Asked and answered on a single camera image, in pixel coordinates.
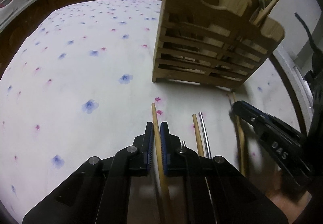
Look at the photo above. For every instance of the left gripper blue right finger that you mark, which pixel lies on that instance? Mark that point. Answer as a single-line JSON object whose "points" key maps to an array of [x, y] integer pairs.
{"points": [[168, 145]]}

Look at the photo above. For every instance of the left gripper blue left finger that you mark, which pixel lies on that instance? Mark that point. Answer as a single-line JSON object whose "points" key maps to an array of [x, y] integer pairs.
{"points": [[147, 145]]}

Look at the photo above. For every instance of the bamboo chopstick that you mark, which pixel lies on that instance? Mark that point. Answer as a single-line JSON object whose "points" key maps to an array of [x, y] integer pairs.
{"points": [[239, 135], [263, 13], [163, 185], [198, 136]]}

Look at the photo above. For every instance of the right hand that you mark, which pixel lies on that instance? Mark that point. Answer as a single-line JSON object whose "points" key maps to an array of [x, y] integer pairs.
{"points": [[291, 208]]}

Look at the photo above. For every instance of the black frying pan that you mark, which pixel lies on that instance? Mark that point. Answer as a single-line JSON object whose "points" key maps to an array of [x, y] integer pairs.
{"points": [[317, 52]]}

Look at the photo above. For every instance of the white floral tablecloth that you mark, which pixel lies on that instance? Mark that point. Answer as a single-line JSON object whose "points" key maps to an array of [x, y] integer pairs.
{"points": [[81, 85]]}

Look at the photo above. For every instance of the wooden utensil holder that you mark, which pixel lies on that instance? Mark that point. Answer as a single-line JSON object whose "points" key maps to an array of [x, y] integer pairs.
{"points": [[213, 41]]}

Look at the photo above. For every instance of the white red rice cooker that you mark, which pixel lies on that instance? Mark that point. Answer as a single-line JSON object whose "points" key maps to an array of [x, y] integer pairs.
{"points": [[6, 9]]}

